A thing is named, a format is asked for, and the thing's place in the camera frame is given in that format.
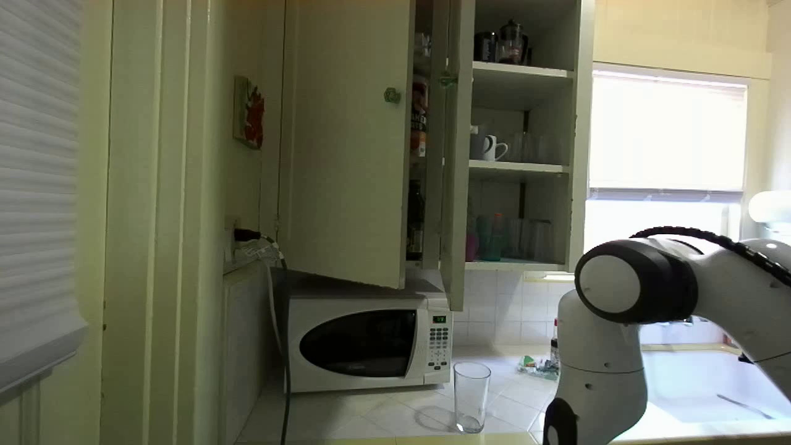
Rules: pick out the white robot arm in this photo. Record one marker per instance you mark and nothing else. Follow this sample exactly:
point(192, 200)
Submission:
point(660, 275)

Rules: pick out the cream upper cabinet door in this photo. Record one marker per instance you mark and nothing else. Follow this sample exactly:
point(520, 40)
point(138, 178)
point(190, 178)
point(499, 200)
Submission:
point(344, 137)

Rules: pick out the cream upper cabinet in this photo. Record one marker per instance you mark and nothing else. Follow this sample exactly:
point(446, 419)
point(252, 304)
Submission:
point(522, 213)

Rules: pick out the white microwave oven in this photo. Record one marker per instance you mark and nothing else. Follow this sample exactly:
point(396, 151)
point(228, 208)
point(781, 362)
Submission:
point(366, 341)

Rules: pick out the white mug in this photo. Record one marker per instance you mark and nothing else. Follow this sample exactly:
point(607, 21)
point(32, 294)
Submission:
point(485, 146)

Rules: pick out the clear drinking glass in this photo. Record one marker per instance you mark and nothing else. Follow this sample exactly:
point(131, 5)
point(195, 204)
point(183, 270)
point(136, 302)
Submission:
point(469, 397)

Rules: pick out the crumpled plastic wrapper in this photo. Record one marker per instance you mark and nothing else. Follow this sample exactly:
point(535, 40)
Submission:
point(539, 367)

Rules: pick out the dark teapot on shelf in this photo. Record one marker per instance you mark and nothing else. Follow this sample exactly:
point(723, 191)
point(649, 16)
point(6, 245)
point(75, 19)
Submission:
point(506, 45)

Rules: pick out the white window blind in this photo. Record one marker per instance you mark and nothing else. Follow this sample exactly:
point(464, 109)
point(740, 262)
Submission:
point(665, 131)

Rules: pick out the red wall item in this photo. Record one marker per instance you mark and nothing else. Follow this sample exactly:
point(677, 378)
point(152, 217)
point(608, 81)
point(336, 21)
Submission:
point(251, 114)

